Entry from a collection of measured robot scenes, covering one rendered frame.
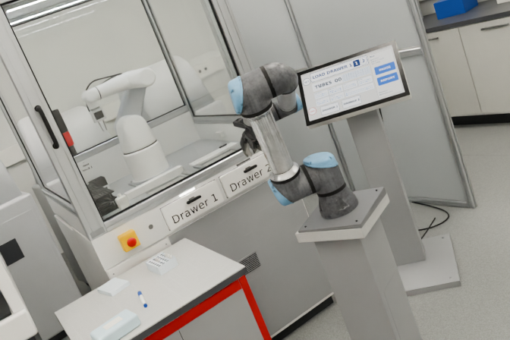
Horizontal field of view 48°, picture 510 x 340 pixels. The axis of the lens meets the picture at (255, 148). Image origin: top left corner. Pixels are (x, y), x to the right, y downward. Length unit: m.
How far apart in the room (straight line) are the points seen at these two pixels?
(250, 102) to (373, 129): 1.15
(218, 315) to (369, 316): 0.59
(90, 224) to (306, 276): 1.15
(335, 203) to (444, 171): 1.68
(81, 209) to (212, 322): 0.76
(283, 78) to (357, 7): 1.80
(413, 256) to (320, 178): 1.23
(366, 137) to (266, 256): 0.78
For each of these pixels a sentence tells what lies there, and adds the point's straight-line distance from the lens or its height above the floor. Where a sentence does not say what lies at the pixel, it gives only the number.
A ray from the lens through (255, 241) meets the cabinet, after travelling 2.81.
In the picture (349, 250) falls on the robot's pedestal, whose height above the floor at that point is 0.65.
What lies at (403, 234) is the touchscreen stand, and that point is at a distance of 3.15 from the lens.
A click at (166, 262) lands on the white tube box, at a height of 0.79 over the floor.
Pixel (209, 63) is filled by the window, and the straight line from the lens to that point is 2.67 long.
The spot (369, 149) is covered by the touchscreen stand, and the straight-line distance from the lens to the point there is 2.97.
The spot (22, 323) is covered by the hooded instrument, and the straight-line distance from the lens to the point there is 2.29.
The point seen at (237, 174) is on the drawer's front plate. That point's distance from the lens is 2.70.
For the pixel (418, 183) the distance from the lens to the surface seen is 3.91.
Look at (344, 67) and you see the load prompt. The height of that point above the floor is 1.15.
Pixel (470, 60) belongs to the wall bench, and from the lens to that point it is 4.90.
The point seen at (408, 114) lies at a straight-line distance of 3.69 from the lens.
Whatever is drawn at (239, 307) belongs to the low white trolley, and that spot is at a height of 0.63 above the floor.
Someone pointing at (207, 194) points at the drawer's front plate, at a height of 0.89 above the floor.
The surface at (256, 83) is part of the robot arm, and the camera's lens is 1.90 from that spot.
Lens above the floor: 1.62
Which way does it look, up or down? 14 degrees down
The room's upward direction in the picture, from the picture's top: 21 degrees counter-clockwise
